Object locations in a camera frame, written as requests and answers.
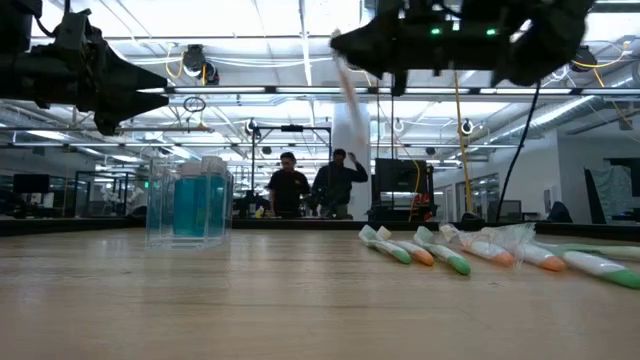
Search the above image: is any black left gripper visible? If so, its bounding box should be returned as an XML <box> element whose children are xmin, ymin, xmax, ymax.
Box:
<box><xmin>0</xmin><ymin>43</ymin><xmax>171</xmax><ymax>137</ymax></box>

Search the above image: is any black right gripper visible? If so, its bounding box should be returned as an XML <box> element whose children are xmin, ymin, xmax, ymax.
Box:
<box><xmin>329</xmin><ymin>0</ymin><xmax>507</xmax><ymax>97</ymax></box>

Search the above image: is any orange white toothbrush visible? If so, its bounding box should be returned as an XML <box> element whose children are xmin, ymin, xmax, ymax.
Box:
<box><xmin>375</xmin><ymin>226</ymin><xmax>435</xmax><ymax>267</ymax></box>
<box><xmin>332</xmin><ymin>28</ymin><xmax>369</xmax><ymax>147</ymax></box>
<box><xmin>439</xmin><ymin>224</ymin><xmax>516</xmax><ymax>268</ymax></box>
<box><xmin>519</xmin><ymin>242</ymin><xmax>567</xmax><ymax>274</ymax></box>

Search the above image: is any clear acrylic organizer box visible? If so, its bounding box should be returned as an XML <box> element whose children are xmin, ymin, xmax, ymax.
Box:
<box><xmin>145</xmin><ymin>158</ymin><xmax>234</xmax><ymax>250</ymax></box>

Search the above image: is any green white toothbrush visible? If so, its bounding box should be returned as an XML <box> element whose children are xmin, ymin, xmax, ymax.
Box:
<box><xmin>413</xmin><ymin>225</ymin><xmax>472</xmax><ymax>277</ymax></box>
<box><xmin>559</xmin><ymin>248</ymin><xmax>640</xmax><ymax>291</ymax></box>
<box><xmin>359</xmin><ymin>224</ymin><xmax>412</xmax><ymax>266</ymax></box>
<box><xmin>537</xmin><ymin>242</ymin><xmax>640</xmax><ymax>262</ymax></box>

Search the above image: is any clear plastic wrapper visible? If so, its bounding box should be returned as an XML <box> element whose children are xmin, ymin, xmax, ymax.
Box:
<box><xmin>438</xmin><ymin>222</ymin><xmax>537</xmax><ymax>269</ymax></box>

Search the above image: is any long ceiling light fixture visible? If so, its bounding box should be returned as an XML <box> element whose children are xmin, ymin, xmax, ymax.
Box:
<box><xmin>137</xmin><ymin>85</ymin><xmax>640</xmax><ymax>96</ymax></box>

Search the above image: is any black monitor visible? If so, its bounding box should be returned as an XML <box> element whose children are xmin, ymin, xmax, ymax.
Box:
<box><xmin>12</xmin><ymin>173</ymin><xmax>51</xmax><ymax>195</ymax></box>

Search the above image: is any person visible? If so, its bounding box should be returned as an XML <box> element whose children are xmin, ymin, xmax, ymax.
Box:
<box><xmin>267</xmin><ymin>151</ymin><xmax>312</xmax><ymax>220</ymax></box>
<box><xmin>310</xmin><ymin>148</ymin><xmax>370</xmax><ymax>221</ymax></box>

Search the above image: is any white square pillar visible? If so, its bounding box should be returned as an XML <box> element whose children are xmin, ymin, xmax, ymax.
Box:
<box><xmin>332</xmin><ymin>102</ymin><xmax>372</xmax><ymax>222</ymax></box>

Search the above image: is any grey monitor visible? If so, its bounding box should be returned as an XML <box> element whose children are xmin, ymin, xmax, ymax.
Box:
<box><xmin>487</xmin><ymin>199</ymin><xmax>523</xmax><ymax>224</ymax></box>

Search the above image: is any black chair backrest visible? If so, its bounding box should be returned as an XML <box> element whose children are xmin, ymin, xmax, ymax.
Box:
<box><xmin>546</xmin><ymin>200</ymin><xmax>575</xmax><ymax>224</ymax></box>

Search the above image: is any black slanted panel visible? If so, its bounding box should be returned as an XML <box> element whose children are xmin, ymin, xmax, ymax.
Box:
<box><xmin>583</xmin><ymin>168</ymin><xmax>607</xmax><ymax>225</ymax></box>

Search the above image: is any black hanging cable loop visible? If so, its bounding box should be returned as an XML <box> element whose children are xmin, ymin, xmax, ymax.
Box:
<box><xmin>182</xmin><ymin>95</ymin><xmax>208</xmax><ymax>114</ymax></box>

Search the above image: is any black ceiling cable reel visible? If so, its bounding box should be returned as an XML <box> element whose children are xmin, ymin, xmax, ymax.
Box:
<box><xmin>180</xmin><ymin>43</ymin><xmax>221</xmax><ymax>87</ymax></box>
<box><xmin>569</xmin><ymin>44</ymin><xmax>600</xmax><ymax>75</ymax></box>

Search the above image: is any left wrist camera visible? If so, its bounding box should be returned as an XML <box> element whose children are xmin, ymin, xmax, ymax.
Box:
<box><xmin>53</xmin><ymin>8</ymin><xmax>101</xmax><ymax>51</ymax></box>

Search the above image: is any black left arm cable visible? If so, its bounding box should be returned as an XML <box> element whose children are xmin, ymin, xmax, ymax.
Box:
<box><xmin>30</xmin><ymin>0</ymin><xmax>70</xmax><ymax>39</ymax></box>

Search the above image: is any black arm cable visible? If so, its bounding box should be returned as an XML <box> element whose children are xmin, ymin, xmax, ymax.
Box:
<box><xmin>30</xmin><ymin>0</ymin><xmax>70</xmax><ymax>39</ymax></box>
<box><xmin>495</xmin><ymin>79</ymin><xmax>542</xmax><ymax>224</ymax></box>

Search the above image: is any black background gantry frame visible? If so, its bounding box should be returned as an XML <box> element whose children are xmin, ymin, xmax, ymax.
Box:
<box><xmin>250</xmin><ymin>124</ymin><xmax>333</xmax><ymax>220</ymax></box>

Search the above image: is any yellow cable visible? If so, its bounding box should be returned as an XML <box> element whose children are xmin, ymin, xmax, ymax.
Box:
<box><xmin>408</xmin><ymin>159</ymin><xmax>423</xmax><ymax>222</ymax></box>
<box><xmin>452</xmin><ymin>69</ymin><xmax>474</xmax><ymax>214</ymax></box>

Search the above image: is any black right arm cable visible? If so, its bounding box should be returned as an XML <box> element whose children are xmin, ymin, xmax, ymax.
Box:
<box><xmin>495</xmin><ymin>79</ymin><xmax>542</xmax><ymax>224</ymax></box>

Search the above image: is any silver ventilation duct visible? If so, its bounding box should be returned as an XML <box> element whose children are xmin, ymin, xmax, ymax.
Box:
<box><xmin>483</xmin><ymin>94</ymin><xmax>599</xmax><ymax>147</ymax></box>

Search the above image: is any black aluminium table frame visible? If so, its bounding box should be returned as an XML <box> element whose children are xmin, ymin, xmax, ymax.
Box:
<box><xmin>0</xmin><ymin>215</ymin><xmax>640</xmax><ymax>239</ymax></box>

